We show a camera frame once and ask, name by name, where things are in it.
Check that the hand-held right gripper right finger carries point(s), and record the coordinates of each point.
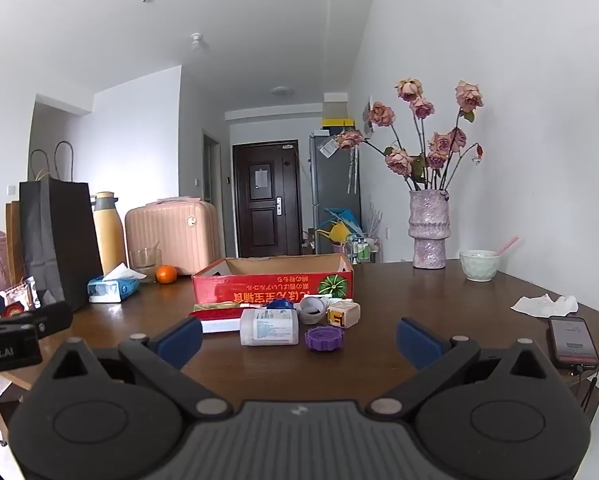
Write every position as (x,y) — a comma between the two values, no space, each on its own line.
(419,342)

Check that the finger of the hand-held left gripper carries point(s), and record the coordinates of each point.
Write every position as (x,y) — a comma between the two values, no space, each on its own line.
(47,321)

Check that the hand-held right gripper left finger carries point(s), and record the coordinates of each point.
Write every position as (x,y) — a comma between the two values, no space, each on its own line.
(182,342)

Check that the cream cube plug adapter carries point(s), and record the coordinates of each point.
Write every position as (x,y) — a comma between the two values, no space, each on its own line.
(343,314)

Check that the white labelled pill bottle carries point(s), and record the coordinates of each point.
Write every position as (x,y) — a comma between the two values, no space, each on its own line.
(269,327)

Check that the red cardboard box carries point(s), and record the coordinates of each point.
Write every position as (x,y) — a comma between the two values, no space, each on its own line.
(259,290)

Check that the purple ridged lid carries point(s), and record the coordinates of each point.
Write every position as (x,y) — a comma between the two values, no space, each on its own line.
(324,339)

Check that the blue bottle cap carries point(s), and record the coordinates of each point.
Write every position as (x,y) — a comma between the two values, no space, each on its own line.
(279,304)

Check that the snack packet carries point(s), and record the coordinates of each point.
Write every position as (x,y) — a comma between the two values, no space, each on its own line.
(22,297)

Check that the red and white flat tool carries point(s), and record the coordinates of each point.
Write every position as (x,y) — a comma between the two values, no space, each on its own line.
(219,321)

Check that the orange fruit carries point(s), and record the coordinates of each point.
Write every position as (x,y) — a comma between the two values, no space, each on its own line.
(166,274)

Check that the blue tissue pack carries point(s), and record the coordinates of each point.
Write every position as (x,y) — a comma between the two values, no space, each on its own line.
(112,289)

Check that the black paper bag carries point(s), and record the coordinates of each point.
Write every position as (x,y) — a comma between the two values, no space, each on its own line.
(59,240)

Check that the brown paper bag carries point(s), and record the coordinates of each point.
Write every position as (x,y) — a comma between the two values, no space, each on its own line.
(13,240)

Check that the clear drinking glass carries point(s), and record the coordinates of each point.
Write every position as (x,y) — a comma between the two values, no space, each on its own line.
(144,260)

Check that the pale green bowl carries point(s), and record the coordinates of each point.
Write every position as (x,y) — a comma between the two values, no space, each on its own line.
(479,267)

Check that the yellow thermos flask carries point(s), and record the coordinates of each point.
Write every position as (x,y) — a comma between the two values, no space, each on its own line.
(108,235)

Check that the pink suitcase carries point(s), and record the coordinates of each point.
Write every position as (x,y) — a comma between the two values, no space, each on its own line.
(172,235)

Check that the pink textured vase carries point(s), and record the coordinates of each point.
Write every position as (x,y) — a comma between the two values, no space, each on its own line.
(429,230)

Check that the crumpled white tissue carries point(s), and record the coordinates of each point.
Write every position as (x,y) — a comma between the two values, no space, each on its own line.
(544,305)

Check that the pink spoon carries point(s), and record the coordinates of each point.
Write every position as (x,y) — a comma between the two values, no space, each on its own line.
(508,245)

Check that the yellow plastic dustpan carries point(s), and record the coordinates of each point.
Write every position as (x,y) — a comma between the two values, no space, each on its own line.
(337,232)

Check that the smartphone with red case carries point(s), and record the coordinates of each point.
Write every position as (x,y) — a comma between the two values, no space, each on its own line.
(572,342)

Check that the dark brown door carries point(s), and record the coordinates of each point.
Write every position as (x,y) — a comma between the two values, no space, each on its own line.
(267,200)

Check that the grey refrigerator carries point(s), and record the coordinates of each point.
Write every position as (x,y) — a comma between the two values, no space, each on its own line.
(332,185)

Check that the dried pink rose bouquet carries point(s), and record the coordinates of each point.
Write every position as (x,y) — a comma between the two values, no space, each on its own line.
(437,155)

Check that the yellow box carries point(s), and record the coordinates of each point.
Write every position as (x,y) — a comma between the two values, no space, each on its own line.
(337,122)

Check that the beige cardboard box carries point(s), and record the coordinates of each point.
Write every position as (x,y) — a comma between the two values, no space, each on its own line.
(337,105)

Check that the round ceiling lamp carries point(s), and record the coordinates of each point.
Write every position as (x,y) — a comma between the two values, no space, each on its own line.
(282,91)

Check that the white ceiling fixture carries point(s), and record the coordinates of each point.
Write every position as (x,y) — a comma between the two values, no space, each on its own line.
(198,42)

